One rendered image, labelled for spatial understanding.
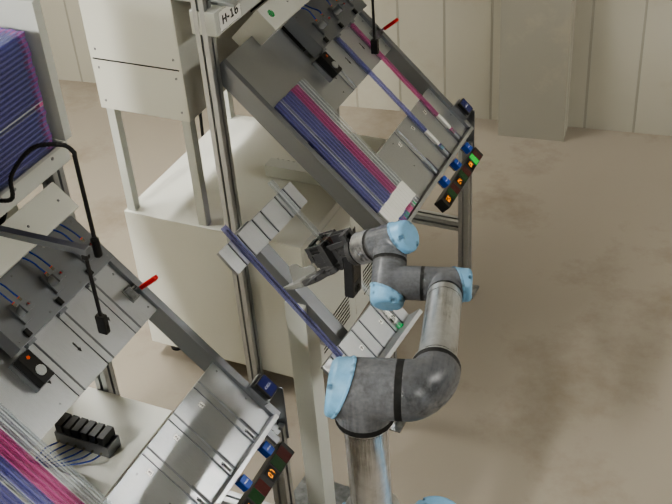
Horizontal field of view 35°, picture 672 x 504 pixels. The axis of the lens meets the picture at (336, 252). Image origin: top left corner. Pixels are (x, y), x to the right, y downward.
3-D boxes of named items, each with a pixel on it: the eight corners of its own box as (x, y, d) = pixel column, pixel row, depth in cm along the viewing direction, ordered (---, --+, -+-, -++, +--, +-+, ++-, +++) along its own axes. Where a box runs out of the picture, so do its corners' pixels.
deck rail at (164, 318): (267, 421, 260) (280, 412, 256) (263, 427, 259) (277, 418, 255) (48, 216, 251) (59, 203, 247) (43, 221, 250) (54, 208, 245)
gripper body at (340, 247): (317, 233, 253) (355, 222, 246) (335, 263, 256) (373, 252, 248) (301, 250, 248) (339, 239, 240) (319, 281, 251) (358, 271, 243)
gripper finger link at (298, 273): (273, 271, 251) (308, 252, 250) (286, 292, 253) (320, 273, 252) (273, 276, 248) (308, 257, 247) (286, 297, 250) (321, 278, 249)
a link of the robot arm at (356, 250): (388, 249, 245) (371, 269, 240) (372, 253, 248) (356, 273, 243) (372, 222, 243) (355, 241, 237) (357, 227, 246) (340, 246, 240)
